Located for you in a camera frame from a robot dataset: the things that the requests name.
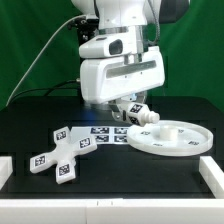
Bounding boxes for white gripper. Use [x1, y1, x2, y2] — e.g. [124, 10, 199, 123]
[80, 46, 165, 121]

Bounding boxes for white round table top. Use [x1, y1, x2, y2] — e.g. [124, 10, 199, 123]
[127, 120, 213, 157]

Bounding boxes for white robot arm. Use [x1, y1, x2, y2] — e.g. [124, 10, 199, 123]
[71, 0, 190, 126]

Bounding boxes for white fiducial marker sheet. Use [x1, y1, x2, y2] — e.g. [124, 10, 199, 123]
[71, 126, 128, 144]

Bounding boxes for white cross-shaped table base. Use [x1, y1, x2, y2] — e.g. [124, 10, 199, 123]
[30, 127, 97, 184]

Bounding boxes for white right fence block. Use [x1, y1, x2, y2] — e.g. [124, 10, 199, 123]
[199, 156, 224, 199]

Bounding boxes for white fence block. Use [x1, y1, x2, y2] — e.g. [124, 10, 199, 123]
[0, 156, 13, 190]
[199, 156, 224, 199]

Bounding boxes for white left fence block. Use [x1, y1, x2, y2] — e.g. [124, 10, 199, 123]
[0, 156, 13, 190]

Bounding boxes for black cable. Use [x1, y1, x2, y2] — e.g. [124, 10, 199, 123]
[11, 79, 81, 101]

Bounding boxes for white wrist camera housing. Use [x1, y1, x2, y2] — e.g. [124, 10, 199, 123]
[82, 36, 123, 58]

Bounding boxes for white front fence rail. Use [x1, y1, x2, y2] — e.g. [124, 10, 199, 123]
[0, 199, 224, 224]

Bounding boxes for black camera on stand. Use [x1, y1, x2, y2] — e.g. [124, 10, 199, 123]
[67, 14, 101, 84]

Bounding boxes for grey camera cable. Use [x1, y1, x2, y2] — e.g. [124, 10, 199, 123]
[5, 14, 88, 108]

